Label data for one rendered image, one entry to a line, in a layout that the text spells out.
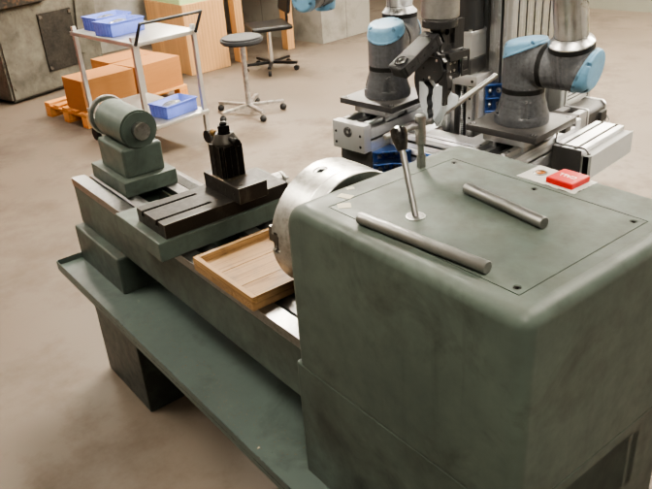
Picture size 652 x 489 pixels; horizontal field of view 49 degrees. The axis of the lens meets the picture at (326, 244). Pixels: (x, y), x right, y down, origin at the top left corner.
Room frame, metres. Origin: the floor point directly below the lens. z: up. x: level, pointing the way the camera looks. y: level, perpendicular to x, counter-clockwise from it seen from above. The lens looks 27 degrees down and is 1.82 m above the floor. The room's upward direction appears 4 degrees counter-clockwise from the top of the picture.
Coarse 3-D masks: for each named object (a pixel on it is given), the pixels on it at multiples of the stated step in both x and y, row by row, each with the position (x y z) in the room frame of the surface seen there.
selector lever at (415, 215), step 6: (402, 150) 1.24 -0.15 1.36; (402, 156) 1.23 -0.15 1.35; (402, 162) 1.23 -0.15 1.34; (408, 168) 1.22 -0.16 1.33; (408, 174) 1.22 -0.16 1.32; (408, 180) 1.21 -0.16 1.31; (408, 186) 1.21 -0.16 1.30; (408, 192) 1.20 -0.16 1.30; (408, 198) 1.20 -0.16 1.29; (414, 198) 1.20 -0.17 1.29; (414, 204) 1.19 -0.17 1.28; (414, 210) 1.18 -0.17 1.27; (408, 216) 1.18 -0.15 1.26; (414, 216) 1.18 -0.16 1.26; (420, 216) 1.18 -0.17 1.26
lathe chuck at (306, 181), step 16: (320, 160) 1.55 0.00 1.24; (336, 160) 1.55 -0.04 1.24; (304, 176) 1.50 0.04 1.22; (320, 176) 1.48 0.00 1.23; (288, 192) 1.48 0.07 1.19; (304, 192) 1.45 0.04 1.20; (288, 208) 1.45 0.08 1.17; (272, 224) 1.46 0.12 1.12; (288, 240) 1.41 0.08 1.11; (288, 256) 1.41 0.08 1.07; (288, 272) 1.44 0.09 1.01
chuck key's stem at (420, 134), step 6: (420, 114) 1.42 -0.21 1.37; (420, 120) 1.41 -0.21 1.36; (420, 126) 1.41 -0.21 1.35; (420, 132) 1.41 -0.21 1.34; (420, 138) 1.41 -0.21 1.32; (420, 144) 1.41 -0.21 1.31; (420, 150) 1.41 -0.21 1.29; (420, 156) 1.41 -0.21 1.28; (420, 162) 1.41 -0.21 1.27; (420, 168) 1.41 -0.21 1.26
